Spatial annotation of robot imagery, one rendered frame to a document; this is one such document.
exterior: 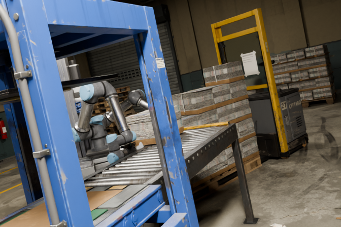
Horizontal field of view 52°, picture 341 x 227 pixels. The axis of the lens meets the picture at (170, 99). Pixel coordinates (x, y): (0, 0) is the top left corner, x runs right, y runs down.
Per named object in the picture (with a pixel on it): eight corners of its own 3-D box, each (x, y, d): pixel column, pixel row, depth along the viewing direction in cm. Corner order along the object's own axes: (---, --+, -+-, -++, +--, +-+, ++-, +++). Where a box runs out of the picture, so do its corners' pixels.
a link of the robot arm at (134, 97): (127, 89, 309) (175, 116, 301) (132, 88, 320) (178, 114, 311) (122, 100, 311) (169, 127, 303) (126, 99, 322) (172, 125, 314)
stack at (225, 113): (149, 209, 355) (132, 129, 350) (222, 171, 430) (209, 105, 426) (174, 215, 325) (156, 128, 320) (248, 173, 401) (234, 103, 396)
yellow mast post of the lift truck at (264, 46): (278, 152, 428) (250, 10, 418) (282, 150, 434) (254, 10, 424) (284, 152, 421) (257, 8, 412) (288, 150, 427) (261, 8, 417)
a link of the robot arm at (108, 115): (92, 120, 333) (136, 87, 319) (99, 118, 347) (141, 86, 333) (99, 130, 332) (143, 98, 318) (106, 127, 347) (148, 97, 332)
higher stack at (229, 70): (222, 171, 430) (201, 68, 423) (237, 163, 449) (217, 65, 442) (247, 173, 401) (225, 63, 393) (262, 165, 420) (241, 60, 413)
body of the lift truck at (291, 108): (245, 154, 486) (233, 99, 481) (267, 144, 522) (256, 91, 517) (290, 156, 433) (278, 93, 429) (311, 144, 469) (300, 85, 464)
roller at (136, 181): (84, 189, 192) (82, 180, 192) (157, 185, 170) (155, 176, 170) (78, 192, 187) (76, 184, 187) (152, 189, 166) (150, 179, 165)
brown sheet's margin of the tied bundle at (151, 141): (141, 141, 279) (140, 136, 279) (172, 137, 265) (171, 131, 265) (130, 146, 265) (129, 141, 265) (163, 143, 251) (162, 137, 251)
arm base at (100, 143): (90, 152, 269) (88, 140, 268) (91, 149, 284) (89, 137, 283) (110, 148, 271) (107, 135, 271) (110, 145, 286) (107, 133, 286)
